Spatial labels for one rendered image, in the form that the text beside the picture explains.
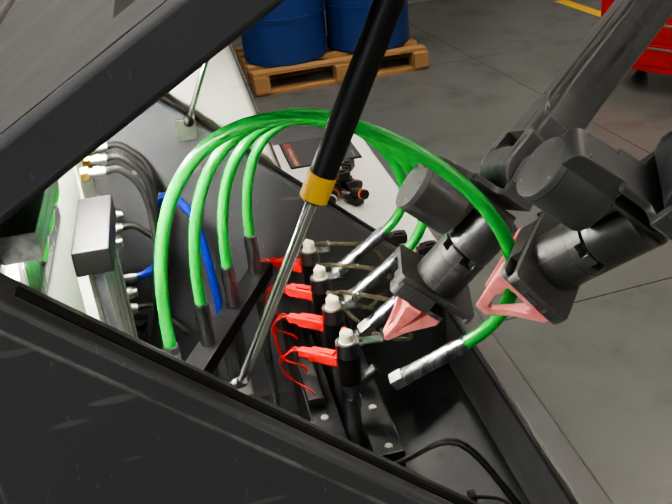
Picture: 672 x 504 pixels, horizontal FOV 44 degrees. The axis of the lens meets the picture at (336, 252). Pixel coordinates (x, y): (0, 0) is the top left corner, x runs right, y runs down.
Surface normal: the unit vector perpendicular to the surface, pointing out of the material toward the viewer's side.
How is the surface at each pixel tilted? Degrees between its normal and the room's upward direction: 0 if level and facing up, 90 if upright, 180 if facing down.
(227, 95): 90
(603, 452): 0
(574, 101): 64
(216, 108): 90
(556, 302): 49
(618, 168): 41
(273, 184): 90
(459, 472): 0
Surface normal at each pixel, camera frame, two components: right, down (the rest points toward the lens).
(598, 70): 0.22, 0.05
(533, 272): 0.53, -0.39
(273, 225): 0.22, 0.45
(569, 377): -0.09, -0.88
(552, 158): -0.82, -0.48
